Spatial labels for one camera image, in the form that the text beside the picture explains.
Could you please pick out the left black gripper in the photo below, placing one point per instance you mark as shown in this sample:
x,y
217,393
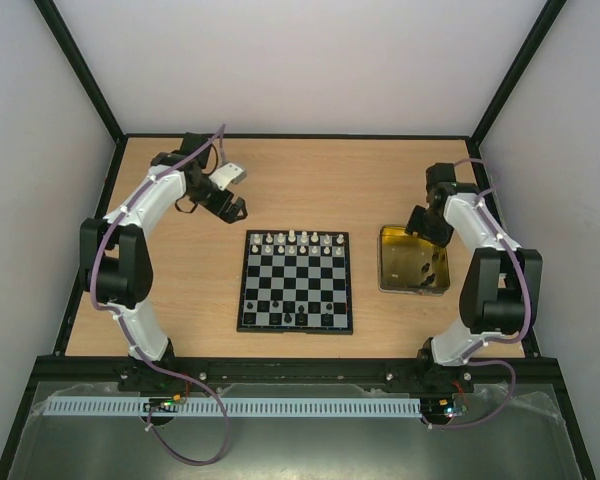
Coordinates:
x,y
229,216

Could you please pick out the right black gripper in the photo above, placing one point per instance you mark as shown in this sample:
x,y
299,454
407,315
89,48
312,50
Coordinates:
x,y
427,228

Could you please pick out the gold metal tin tray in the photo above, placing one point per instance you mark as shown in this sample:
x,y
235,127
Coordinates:
x,y
409,264

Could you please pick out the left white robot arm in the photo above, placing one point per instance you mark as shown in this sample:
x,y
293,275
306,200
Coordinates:
x,y
115,267

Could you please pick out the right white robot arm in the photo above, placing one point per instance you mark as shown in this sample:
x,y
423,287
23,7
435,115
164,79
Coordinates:
x,y
500,295

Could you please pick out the black white chessboard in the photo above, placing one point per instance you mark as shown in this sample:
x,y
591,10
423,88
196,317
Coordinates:
x,y
317,268

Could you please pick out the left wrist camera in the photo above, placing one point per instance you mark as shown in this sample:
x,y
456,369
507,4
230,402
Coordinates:
x,y
227,174

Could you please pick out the black frame enclosure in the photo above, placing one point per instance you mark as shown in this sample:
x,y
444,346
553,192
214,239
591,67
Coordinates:
x,y
57,366

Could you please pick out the black mounting rail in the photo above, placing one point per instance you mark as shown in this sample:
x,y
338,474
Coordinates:
x,y
391,375

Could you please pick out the white slotted cable duct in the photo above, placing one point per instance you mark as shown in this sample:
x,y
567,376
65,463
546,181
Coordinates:
x,y
236,407

